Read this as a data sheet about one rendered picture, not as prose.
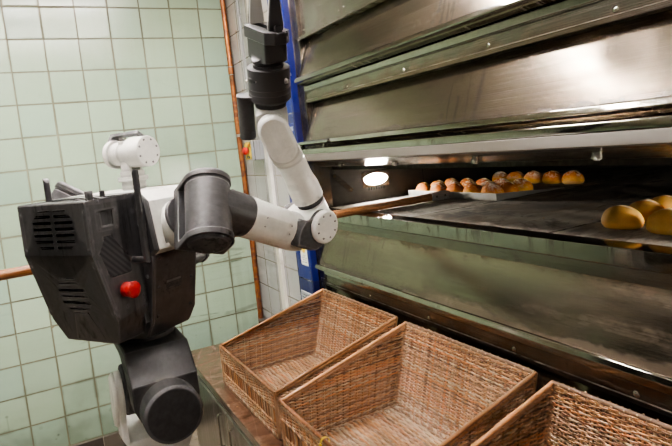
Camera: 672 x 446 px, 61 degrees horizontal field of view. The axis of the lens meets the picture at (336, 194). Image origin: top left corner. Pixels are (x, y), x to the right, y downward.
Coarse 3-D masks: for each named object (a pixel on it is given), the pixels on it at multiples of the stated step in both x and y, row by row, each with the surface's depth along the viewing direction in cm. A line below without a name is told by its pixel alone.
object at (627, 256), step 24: (360, 216) 210; (384, 216) 199; (456, 240) 163; (480, 240) 153; (504, 240) 145; (528, 240) 138; (552, 240) 131; (576, 240) 127; (600, 240) 125; (624, 264) 116; (648, 264) 111
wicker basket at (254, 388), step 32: (288, 320) 232; (320, 320) 237; (352, 320) 216; (384, 320) 197; (224, 352) 212; (256, 352) 225; (288, 352) 232; (320, 352) 234; (352, 352) 212; (256, 384) 184; (288, 384) 173; (256, 416) 189
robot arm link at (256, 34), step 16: (256, 32) 110; (272, 32) 108; (288, 32) 110; (256, 48) 113; (272, 48) 110; (256, 64) 114; (272, 64) 113; (288, 64) 117; (256, 80) 114; (272, 80) 113; (288, 80) 116
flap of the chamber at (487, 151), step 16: (448, 144) 137; (464, 144) 132; (480, 144) 127; (496, 144) 123; (512, 144) 119; (528, 144) 115; (544, 144) 111; (560, 144) 108; (576, 144) 104; (592, 144) 101; (608, 144) 99; (624, 144) 96; (640, 144) 93; (656, 144) 92; (320, 160) 200; (336, 160) 193; (352, 160) 187; (368, 160) 181; (384, 160) 176; (400, 160) 171; (416, 160) 166; (432, 160) 161; (448, 160) 157; (464, 160) 153; (480, 160) 149; (496, 160) 145; (512, 160) 142; (528, 160) 139; (544, 160) 135
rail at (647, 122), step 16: (528, 128) 115; (544, 128) 111; (560, 128) 108; (576, 128) 105; (592, 128) 102; (608, 128) 99; (624, 128) 96; (640, 128) 94; (656, 128) 91; (368, 144) 171; (384, 144) 163; (400, 144) 156; (416, 144) 149; (432, 144) 143
